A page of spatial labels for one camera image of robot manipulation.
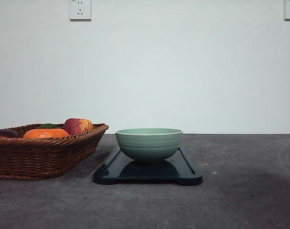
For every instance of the dark blue rectangular tray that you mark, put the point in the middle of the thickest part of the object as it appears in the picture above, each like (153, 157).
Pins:
(121, 169)

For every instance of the brown wicker basket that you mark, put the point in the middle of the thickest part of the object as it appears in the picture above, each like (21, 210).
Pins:
(35, 159)

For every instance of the dark purple fruit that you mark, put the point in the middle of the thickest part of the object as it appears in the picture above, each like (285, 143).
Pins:
(8, 133)

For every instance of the light green ceramic bowl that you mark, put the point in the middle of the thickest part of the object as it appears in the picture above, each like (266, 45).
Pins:
(149, 143)

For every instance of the orange fruit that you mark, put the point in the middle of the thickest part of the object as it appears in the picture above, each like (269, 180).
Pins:
(46, 133)

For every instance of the white wall socket left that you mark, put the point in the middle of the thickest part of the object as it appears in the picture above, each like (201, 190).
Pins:
(80, 11)

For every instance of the red yellow apple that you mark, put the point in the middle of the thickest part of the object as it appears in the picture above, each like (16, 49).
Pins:
(78, 126)

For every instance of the green avocado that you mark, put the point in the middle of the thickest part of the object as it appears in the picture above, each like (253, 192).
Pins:
(48, 126)

